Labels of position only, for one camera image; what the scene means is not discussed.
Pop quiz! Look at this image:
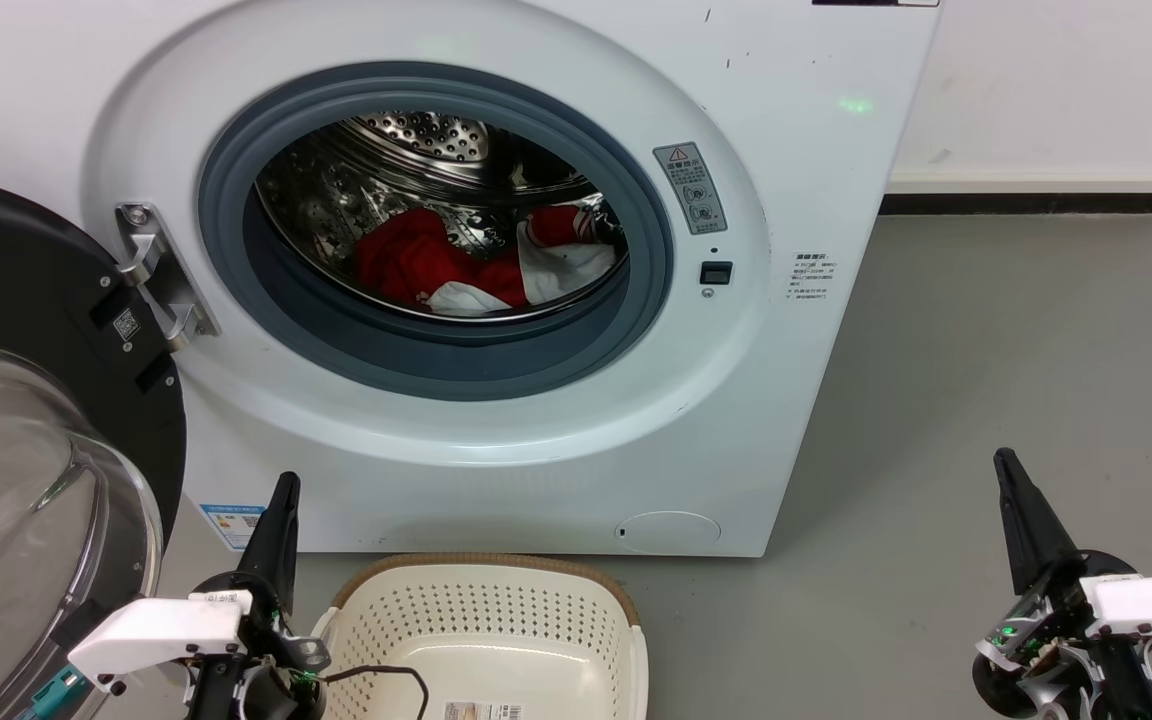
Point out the round white filter cover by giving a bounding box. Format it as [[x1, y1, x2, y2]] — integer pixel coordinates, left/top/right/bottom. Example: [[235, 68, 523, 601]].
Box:
[[614, 511, 722, 554]]

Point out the teal left cable connector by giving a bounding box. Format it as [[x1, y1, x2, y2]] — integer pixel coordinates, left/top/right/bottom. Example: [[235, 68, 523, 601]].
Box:
[[29, 665, 89, 717]]

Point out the thin black cable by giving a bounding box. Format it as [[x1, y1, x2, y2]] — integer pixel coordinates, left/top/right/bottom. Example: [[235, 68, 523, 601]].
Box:
[[321, 665, 432, 720]]

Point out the silver metal door hinge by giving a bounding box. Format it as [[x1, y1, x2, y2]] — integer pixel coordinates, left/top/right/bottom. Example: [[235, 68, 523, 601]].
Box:
[[114, 202, 220, 351]]

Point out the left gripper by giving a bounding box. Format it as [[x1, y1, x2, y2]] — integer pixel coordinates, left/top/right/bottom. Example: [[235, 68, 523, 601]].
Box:
[[68, 472, 332, 720]]

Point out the black baseboard strip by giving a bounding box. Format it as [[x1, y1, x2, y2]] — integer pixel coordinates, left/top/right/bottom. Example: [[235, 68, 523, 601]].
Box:
[[880, 192, 1152, 216]]

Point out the grey warning sticker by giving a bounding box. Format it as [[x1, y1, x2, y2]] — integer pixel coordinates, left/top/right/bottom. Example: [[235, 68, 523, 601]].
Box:
[[652, 141, 728, 236]]

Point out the blue energy label sticker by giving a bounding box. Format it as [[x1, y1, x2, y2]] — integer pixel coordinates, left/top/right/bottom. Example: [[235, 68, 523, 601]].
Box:
[[199, 502, 267, 553]]

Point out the stainless steel washing machine drum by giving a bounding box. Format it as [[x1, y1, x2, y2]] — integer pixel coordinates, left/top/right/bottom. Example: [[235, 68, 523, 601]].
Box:
[[254, 110, 630, 323]]

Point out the white printed barcode label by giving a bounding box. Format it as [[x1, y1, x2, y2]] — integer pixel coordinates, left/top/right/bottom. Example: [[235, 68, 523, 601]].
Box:
[[443, 700, 527, 720]]

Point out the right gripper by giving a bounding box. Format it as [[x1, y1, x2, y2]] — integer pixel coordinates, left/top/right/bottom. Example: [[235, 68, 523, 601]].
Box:
[[973, 448, 1152, 720]]

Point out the cream perforated laundry basket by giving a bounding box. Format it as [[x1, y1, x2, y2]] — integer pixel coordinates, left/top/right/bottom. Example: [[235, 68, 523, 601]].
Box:
[[311, 553, 649, 720]]

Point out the grey rubber door gasket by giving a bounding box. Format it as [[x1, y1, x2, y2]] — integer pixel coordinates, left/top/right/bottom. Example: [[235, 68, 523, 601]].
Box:
[[198, 62, 675, 403]]

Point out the black washer door with glass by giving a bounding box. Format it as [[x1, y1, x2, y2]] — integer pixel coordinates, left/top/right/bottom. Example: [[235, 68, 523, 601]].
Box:
[[0, 172, 187, 720]]

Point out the red garment with white band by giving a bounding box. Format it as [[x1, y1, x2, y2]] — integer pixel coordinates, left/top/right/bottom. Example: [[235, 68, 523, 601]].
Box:
[[426, 204, 627, 318]]

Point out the white front-load washing machine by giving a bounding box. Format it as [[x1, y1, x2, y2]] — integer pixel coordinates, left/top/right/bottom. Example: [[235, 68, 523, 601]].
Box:
[[0, 0, 942, 558]]

